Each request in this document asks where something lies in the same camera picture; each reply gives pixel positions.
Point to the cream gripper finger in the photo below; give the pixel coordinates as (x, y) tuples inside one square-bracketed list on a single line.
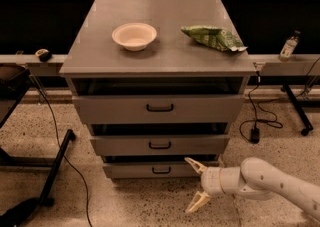
[(197, 166), (199, 200)]

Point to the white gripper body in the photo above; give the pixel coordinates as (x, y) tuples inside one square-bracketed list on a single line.
[(212, 180)]

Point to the grey bottom drawer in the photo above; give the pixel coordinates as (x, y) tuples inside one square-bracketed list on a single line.
[(149, 170)]

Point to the grey drawer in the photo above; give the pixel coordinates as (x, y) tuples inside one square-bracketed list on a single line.
[(144, 145), (149, 170), (163, 109)]

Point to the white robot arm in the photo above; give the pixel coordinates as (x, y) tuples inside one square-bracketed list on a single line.
[(254, 179)]

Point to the grey middle drawer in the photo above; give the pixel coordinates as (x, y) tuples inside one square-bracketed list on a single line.
[(144, 145)]

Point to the grey drawer cabinet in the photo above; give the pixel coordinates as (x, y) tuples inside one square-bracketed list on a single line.
[(173, 64)]

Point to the grey top drawer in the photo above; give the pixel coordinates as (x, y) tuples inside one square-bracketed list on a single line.
[(163, 109)]

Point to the black wheeled stand leg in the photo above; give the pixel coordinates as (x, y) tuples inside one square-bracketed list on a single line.
[(307, 124)]

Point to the green chip bag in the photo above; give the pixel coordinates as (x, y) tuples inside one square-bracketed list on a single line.
[(217, 38)]

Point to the white paper bowl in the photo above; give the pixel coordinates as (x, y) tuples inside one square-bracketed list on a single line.
[(134, 36)]

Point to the small clear bottle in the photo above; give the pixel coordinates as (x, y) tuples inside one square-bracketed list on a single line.
[(289, 46)]

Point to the black shoe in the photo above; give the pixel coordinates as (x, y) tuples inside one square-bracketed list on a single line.
[(18, 214)]

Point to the yellow black tape measure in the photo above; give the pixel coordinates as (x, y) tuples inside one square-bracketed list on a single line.
[(43, 55)]

